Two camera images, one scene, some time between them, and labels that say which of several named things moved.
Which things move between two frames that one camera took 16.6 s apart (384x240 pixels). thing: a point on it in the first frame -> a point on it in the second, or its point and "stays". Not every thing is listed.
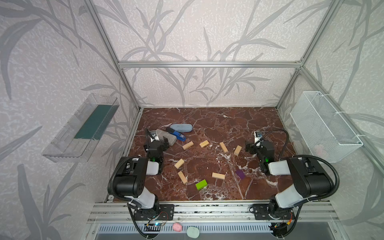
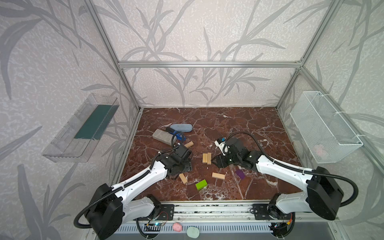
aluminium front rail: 212,213 stays
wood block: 204,143 -> 204,157
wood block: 184,179 stays
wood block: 188,145 stays
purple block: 241,173 stays
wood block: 223,146 -> 209,158
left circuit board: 153,227 stays
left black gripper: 153,143 -> 182,163
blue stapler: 179,136 stays
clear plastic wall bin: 76,139 stays
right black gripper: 256,147 -> 224,159
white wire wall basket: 330,136 stays
